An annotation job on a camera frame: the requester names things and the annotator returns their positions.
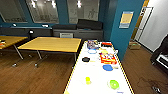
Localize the green bowl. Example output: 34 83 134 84
107 78 121 90

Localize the open cardboard box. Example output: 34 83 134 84
127 40 142 51

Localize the white bowl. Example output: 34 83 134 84
87 48 98 55

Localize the dark grey sofa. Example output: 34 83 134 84
51 18 105 41

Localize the flat red object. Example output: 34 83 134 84
101 41 114 48

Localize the red orange game box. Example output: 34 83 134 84
99 52 119 66

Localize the air hockey table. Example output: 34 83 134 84
62 39 135 94

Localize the yellow wooden table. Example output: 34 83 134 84
17 36 83 69
0 35 29 61

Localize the yellow cup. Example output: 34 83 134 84
84 76 92 85

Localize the framed interior window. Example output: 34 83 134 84
0 0 29 24
66 0 101 25
25 0 60 25

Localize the brown wooden door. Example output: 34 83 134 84
131 0 150 42

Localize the long dark grey bench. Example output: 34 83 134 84
0 26 54 38

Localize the black wheeled cart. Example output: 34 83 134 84
149 42 168 67

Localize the small red object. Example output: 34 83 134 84
0 39 6 48

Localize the pale framed wall sign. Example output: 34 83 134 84
118 10 135 30

